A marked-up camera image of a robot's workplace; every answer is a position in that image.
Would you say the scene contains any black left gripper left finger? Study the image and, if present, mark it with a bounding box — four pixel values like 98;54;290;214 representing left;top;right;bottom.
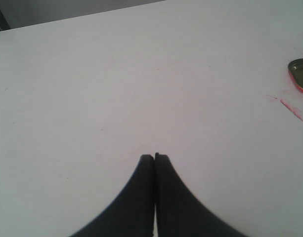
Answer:
72;155;155;237

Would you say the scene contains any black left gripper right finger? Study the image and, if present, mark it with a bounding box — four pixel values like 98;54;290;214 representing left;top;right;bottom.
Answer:
154;153;244;237

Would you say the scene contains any gold tin lid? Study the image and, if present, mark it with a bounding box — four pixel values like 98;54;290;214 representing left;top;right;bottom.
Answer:
288;58;303;93

